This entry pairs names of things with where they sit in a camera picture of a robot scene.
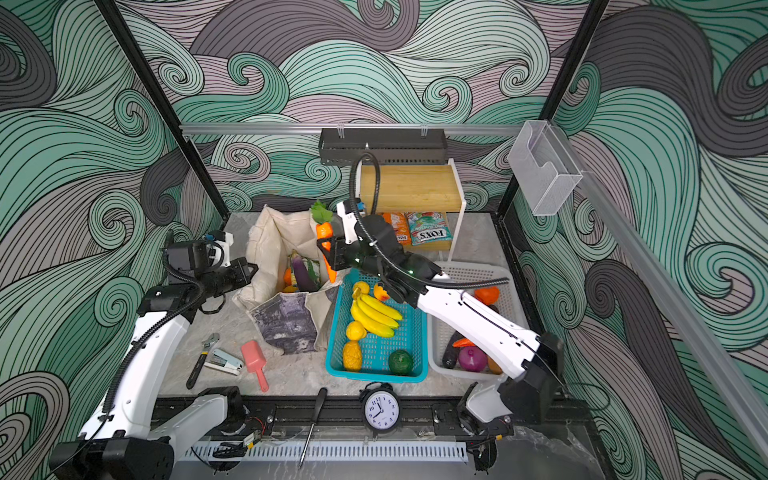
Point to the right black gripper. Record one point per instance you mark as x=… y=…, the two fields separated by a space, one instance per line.
x=341 y=255

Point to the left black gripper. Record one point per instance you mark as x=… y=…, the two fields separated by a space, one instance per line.
x=238 y=265

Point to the small carrot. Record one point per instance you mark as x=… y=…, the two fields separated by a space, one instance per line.
x=322 y=216

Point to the yellow banana bunch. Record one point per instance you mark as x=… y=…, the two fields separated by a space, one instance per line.
x=376 y=317

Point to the purple eggplant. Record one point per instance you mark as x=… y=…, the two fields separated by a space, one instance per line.
x=299 y=274

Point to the beige canvas tote bag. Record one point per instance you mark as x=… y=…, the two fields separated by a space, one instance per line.
x=296 y=322

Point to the green yellow snack bag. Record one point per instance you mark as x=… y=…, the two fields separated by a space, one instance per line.
x=313 y=270

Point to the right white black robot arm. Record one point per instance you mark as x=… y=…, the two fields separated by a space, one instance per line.
x=531 y=363

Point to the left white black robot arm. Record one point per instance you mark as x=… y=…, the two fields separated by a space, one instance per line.
x=118 y=441

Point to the orange candy bag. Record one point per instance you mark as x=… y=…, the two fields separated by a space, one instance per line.
x=399 y=223

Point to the green Fox's candy bag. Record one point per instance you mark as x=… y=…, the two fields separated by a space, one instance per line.
x=428 y=227

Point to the black adjustable wrench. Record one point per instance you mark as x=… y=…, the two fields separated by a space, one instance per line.
x=206 y=347

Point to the white wooden shelf rack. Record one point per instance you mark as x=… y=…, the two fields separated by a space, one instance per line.
x=417 y=188

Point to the white stapler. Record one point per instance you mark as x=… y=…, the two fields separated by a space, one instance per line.
x=219 y=360

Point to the pink plastic scoop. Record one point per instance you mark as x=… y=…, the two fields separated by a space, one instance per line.
x=255 y=361

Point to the yellow lemon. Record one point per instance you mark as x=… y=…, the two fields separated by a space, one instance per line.
x=355 y=331

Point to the teal plastic basket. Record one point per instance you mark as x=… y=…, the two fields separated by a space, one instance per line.
x=411 y=336

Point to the orange tangerine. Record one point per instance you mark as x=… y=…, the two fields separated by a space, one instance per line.
x=487 y=295

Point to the orange carrot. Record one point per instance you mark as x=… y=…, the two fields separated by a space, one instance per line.
x=463 y=343

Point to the white plastic basket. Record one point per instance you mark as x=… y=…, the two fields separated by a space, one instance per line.
x=440 y=333

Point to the small dark eggplant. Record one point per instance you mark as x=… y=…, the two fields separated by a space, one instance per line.
x=450 y=354

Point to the purple onion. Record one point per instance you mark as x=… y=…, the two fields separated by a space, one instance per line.
x=472 y=359

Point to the black alarm clock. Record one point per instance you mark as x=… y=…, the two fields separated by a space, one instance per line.
x=381 y=408

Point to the brown potato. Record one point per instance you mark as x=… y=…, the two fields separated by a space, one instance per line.
x=493 y=367

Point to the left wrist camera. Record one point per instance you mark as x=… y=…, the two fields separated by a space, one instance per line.
x=198 y=256

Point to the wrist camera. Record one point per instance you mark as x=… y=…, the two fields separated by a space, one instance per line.
x=346 y=210
x=198 y=256

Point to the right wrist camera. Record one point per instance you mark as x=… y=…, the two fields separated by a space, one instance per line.
x=346 y=210

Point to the black metal wall tray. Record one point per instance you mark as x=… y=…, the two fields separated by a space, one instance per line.
x=342 y=147

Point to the black handled screwdriver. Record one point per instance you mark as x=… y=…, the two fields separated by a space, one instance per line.
x=318 y=405

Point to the white perforated cable duct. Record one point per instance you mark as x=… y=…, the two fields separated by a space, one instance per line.
x=339 y=451

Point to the clear plastic wall holder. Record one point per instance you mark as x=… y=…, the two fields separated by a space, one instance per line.
x=544 y=163

